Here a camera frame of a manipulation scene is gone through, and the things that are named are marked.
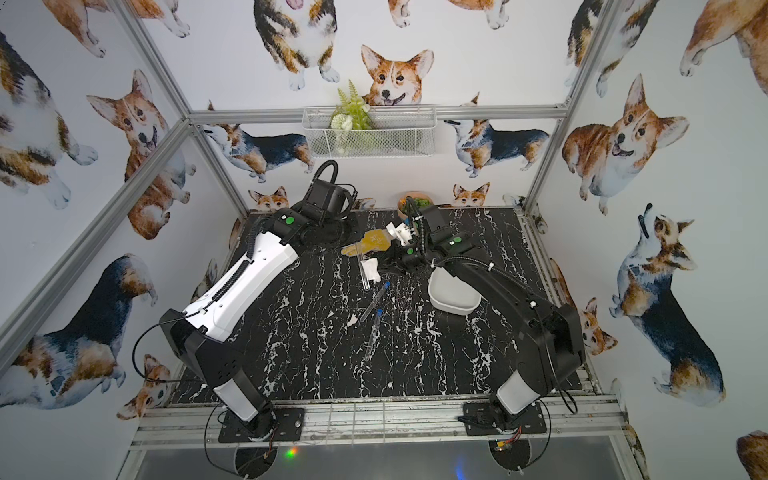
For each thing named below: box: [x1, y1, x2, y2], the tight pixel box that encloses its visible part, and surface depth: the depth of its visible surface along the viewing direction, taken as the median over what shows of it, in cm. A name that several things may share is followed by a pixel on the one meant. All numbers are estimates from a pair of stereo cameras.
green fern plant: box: [330, 79, 373, 132], surface depth 85 cm
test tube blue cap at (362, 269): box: [355, 243, 369, 291], surface depth 74 cm
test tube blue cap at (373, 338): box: [365, 308, 383, 362], surface depth 90 cm
